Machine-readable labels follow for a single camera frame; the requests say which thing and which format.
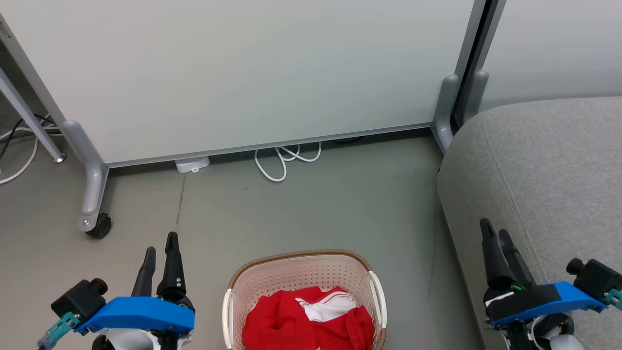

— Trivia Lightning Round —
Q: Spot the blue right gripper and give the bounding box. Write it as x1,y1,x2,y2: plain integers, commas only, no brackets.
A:
480,218,608,327

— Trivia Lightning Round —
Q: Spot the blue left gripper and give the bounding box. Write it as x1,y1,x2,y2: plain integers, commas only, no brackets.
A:
75,232,196,336

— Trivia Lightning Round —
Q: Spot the red garment with white stripes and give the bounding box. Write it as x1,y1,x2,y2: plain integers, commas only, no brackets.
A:
295,286,376,350

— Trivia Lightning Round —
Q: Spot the grey fabric sofa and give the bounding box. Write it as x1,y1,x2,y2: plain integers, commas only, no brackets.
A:
436,96,622,350

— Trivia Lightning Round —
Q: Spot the black caster wheel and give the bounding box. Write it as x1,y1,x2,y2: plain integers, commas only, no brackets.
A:
86,214,112,239

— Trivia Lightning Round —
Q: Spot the white power adapter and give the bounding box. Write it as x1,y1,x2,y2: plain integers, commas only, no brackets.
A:
175,156,210,174

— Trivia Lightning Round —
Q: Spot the grey partition foot with caster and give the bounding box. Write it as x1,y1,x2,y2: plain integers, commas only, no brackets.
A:
62,120,110,233

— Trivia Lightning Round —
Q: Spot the beige plastic laundry basket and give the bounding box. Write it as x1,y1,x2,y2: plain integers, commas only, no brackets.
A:
222,249,388,350

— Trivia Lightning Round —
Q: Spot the grey metal table leg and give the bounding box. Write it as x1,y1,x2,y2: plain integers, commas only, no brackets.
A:
0,68,67,163

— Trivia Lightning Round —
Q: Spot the small white partition panel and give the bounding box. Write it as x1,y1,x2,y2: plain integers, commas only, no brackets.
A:
479,0,622,113

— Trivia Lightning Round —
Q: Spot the large white partition panel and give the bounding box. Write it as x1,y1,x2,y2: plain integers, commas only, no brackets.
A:
0,0,476,169

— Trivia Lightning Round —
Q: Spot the looped white cable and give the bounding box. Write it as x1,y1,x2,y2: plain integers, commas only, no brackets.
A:
254,141,323,183

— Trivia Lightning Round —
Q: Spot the long white floor cable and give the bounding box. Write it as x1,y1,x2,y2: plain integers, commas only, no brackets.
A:
0,124,61,185

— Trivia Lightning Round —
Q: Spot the black floor cable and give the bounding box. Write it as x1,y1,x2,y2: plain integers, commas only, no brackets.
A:
0,114,56,161

